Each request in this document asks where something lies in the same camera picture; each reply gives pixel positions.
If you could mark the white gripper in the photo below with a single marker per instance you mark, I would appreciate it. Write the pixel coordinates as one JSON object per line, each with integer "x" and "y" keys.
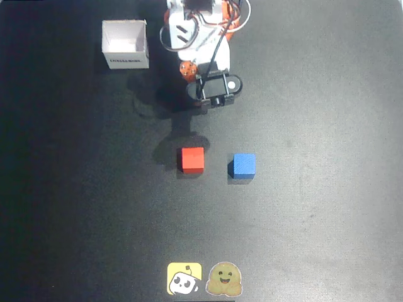
{"x": 189, "y": 70}

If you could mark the red cube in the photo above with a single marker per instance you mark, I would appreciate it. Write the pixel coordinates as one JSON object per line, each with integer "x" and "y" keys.
{"x": 192, "y": 158}

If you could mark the white orange robot arm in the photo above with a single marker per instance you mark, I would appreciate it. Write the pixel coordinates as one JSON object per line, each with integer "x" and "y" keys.
{"x": 176, "y": 22}

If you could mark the white cardboard box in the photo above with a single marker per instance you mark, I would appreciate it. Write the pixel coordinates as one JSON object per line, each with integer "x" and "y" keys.
{"x": 124, "y": 44}

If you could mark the blue cube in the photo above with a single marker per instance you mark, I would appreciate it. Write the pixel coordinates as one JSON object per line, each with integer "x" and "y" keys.
{"x": 244, "y": 165}

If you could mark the black webcam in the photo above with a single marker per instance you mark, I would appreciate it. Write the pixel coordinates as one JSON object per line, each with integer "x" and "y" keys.
{"x": 217, "y": 85}

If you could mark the yellow robot sticker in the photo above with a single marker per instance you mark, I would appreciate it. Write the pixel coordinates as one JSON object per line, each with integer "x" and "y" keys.
{"x": 184, "y": 278}

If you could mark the hugging face emoji sticker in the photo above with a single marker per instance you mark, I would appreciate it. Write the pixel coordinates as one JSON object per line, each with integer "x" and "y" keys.
{"x": 224, "y": 279}

